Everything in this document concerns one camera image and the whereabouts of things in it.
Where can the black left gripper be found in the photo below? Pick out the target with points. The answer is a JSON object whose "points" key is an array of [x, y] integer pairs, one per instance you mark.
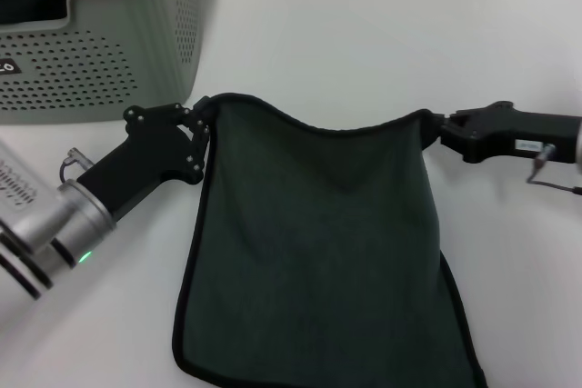
{"points": [[150, 147]]}

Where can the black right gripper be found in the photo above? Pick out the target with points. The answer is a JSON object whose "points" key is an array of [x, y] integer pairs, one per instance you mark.
{"points": [[500, 133]]}

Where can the yellow and dark green towel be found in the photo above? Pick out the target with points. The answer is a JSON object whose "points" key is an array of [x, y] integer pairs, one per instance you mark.
{"points": [[318, 224]]}

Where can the grey-green perforated storage box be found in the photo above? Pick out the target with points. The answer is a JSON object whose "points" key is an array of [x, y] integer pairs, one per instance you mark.
{"points": [[91, 65]]}

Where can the silver vented wrist camera box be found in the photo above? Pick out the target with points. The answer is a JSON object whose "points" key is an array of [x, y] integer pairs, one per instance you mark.
{"points": [[23, 183]]}

